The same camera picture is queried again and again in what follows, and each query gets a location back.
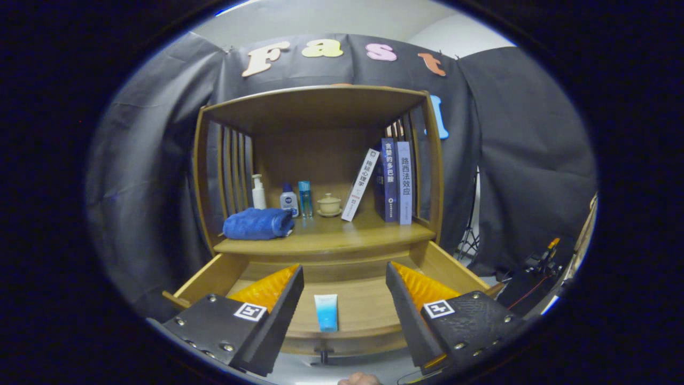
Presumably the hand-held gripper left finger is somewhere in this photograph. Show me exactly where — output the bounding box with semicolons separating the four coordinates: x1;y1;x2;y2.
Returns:
160;264;305;377

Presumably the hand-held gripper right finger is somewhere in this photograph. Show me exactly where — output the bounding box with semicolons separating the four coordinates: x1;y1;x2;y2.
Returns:
385;261;530;375

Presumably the light blue tube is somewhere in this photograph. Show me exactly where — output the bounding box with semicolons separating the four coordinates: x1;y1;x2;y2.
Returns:
314;294;339;333

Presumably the wooden drawer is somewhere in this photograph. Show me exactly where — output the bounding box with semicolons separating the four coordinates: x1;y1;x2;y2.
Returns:
162;241;506;366

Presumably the wooden countertop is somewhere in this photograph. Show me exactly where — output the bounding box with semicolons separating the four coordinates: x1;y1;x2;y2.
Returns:
214;206;438;256

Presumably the wooden cabinet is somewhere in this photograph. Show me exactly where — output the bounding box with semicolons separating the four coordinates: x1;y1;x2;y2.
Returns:
193;84;445;268

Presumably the black tripod stand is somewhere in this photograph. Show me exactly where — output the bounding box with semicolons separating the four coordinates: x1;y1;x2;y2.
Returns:
457;166;481;263

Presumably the blue folded towel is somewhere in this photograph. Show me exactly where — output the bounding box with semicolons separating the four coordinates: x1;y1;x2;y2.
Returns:
223;207;296;241

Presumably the white bottle with blue cap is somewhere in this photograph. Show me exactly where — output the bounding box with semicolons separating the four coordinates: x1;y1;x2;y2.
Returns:
279;183;299;218

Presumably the clear teal bottle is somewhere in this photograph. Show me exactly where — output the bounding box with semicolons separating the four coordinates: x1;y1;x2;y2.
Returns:
298;180;314;219

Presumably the beige lidded teacup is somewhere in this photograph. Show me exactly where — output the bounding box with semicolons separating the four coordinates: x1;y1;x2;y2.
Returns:
316;193;343;218

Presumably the white pump bottle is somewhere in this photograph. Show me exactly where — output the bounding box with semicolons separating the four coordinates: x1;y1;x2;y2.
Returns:
251;174;267;210

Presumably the light purple book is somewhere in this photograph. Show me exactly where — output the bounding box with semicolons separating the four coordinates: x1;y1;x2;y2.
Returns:
397;141;413;226

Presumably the dark blue book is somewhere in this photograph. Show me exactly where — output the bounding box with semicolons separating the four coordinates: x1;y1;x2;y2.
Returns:
374;137;399;223

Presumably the white book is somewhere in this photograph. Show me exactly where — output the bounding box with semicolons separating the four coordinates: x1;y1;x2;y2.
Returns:
341;148;380;222

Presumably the orange and black tool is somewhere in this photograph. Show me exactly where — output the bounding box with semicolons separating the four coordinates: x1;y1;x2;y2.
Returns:
526;238;562;276

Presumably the beige fabric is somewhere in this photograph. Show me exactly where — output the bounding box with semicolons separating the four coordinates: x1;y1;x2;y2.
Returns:
574;192;598;268

